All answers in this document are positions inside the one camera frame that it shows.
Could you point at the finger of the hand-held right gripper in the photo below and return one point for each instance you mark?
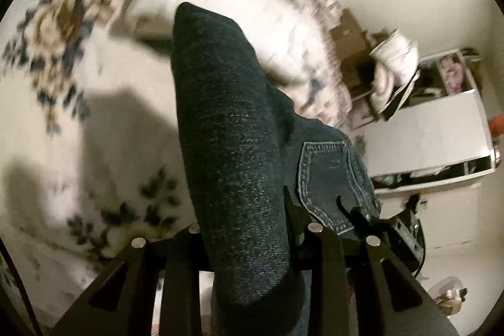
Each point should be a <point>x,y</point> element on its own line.
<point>356,218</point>

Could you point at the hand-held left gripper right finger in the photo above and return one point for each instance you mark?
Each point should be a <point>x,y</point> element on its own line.
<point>305,225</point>

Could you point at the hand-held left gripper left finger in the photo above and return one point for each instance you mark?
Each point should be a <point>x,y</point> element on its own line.
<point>181,257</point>

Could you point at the dark blue jeans pants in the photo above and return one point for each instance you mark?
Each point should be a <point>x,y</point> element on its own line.
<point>228,123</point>

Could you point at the white wardrobe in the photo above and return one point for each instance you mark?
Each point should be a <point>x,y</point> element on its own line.
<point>429,143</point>

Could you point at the black garment with white stripes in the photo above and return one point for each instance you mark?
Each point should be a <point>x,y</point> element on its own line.
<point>403,96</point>

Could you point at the pink folded blanket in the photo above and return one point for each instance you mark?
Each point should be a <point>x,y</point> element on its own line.
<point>451,72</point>

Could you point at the brown cardboard box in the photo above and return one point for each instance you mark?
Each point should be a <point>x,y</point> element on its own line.
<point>350,44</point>

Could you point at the floral quilt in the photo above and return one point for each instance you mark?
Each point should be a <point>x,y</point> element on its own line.
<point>59,103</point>

